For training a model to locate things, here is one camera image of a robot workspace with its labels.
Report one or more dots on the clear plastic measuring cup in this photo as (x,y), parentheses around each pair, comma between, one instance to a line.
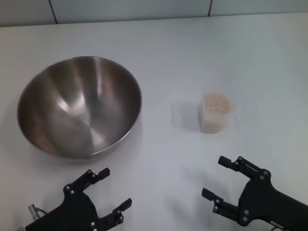
(204,120)

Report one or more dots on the large stainless steel bowl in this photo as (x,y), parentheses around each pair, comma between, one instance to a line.
(79,108)

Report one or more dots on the clear cup of rice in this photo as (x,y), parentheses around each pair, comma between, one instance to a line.
(217,103)

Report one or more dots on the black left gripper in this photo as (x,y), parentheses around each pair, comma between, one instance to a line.
(72,214)

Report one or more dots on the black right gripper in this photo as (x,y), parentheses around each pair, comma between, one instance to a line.
(264,199)

